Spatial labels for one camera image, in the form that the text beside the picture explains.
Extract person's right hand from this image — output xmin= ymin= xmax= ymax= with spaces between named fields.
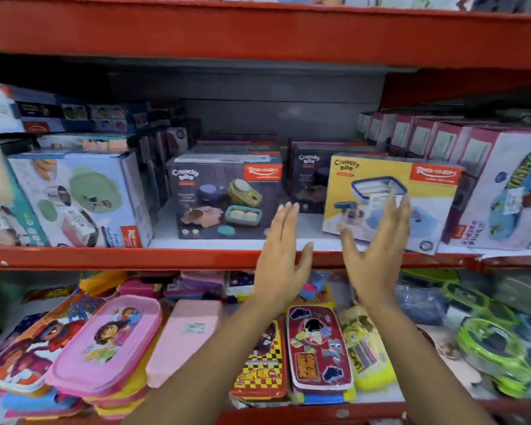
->
xmin=340 ymin=194 xmax=412 ymax=310

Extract person's left hand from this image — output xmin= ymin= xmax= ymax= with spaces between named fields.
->
xmin=252 ymin=201 xmax=314 ymax=311

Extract person's left forearm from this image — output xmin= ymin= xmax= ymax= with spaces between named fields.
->
xmin=123 ymin=298 xmax=295 ymax=425

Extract person's right forearm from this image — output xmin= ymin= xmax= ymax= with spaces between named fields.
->
xmin=365 ymin=301 xmax=498 ymax=425

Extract dark purple lunch box carton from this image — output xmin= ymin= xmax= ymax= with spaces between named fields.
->
xmin=287 ymin=142 xmax=388 ymax=215

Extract dark red cartoon lunch box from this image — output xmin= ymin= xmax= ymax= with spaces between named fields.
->
xmin=286 ymin=305 xmax=355 ymax=395

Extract blue plastic bag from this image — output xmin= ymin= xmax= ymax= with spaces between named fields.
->
xmin=395 ymin=282 xmax=448 ymax=326

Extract yellow lunch box carton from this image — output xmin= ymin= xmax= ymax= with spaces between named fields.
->
xmin=322 ymin=153 xmax=466 ymax=256

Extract yellow cartoon lunch box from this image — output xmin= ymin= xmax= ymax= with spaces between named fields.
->
xmin=338 ymin=306 xmax=397 ymax=393

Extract purple plastic box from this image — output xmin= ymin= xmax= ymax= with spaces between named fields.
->
xmin=179 ymin=271 xmax=227 ymax=293

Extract yellow checkered red lunch box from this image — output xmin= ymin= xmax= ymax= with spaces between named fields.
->
xmin=229 ymin=318 xmax=291 ymax=402

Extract dark grey lunch box carton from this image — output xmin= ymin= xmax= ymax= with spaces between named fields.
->
xmin=166 ymin=153 xmax=289 ymax=241

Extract row of pink white cartons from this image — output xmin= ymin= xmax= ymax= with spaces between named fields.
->
xmin=356 ymin=109 xmax=496 ymax=162

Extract clear container green clips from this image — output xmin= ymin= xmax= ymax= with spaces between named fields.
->
xmin=455 ymin=316 xmax=531 ymax=399
xmin=442 ymin=282 xmax=521 ymax=329

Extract red metal shelf beam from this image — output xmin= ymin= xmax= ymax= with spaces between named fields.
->
xmin=0 ymin=244 xmax=531 ymax=274
xmin=216 ymin=399 xmax=531 ymax=425
xmin=0 ymin=0 xmax=531 ymax=70

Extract plain pink lunch box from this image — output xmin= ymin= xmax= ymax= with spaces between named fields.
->
xmin=145 ymin=299 xmax=224 ymax=389

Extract white carton blue car print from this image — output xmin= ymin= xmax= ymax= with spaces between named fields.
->
xmin=442 ymin=127 xmax=531 ymax=251

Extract yellow plastic box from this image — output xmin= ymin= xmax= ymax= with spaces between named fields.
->
xmin=78 ymin=270 xmax=129 ymax=298

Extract pink cartoon lunch box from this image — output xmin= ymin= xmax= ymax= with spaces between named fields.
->
xmin=44 ymin=295 xmax=163 ymax=399

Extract white carton green lunch box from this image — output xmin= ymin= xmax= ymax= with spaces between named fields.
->
xmin=7 ymin=150 xmax=154 ymax=249

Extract stack of dark printed cartons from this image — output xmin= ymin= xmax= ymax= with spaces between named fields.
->
xmin=0 ymin=83 xmax=184 ymax=137

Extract red blue cartoon lunch box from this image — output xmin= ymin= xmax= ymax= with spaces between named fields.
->
xmin=0 ymin=294 xmax=108 ymax=393

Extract teal and white carton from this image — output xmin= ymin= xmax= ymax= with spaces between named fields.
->
xmin=0 ymin=140 xmax=50 ymax=248

